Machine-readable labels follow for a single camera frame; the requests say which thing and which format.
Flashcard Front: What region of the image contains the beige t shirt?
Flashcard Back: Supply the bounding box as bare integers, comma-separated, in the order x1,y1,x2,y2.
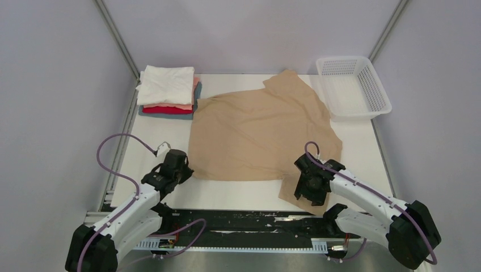
188,70,343,215

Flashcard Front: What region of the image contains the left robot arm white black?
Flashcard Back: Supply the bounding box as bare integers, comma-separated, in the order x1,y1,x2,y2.
65,148,193,271

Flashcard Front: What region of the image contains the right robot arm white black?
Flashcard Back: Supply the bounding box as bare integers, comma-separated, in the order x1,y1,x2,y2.
294,152,441,270

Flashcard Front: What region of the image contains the blue grey folded t shirt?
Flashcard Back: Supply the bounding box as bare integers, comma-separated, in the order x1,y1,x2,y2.
138,82,202,120

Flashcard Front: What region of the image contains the red folded t shirt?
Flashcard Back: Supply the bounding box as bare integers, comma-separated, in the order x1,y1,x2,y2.
141,106,194,115

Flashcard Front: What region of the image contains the white folded t shirt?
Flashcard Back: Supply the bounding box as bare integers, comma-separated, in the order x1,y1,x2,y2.
136,65,195,105

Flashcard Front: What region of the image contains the pink folded t shirt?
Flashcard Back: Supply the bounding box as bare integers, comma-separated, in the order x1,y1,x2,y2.
144,76,200,111

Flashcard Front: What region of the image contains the white plastic basket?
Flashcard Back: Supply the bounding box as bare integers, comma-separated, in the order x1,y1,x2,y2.
316,56,392,122

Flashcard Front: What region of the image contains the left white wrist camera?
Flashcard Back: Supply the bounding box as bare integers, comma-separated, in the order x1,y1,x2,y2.
154,141,171,158

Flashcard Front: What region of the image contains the white slotted cable duct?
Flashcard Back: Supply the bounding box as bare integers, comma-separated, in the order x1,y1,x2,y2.
133,239,329,254

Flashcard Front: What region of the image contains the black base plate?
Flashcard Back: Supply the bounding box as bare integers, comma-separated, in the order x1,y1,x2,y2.
155,209,348,248

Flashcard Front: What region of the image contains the aluminium frame rail front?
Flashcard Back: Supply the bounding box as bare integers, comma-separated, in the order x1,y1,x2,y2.
82,211,423,243

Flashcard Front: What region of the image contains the left side aluminium rail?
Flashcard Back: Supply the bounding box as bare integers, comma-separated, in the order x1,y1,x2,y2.
97,87,138,212

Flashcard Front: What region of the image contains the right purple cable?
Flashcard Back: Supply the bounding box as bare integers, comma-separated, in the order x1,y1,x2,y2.
304,141,438,266

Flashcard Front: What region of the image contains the left corner aluminium post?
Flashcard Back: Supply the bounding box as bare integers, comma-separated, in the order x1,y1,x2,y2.
93,0,140,83

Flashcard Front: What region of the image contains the corner aluminium post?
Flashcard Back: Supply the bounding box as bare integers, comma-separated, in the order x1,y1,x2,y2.
368,0,411,63
93,0,140,83

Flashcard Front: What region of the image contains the right corner aluminium post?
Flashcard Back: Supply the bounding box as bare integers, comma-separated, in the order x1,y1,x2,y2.
368,0,411,63

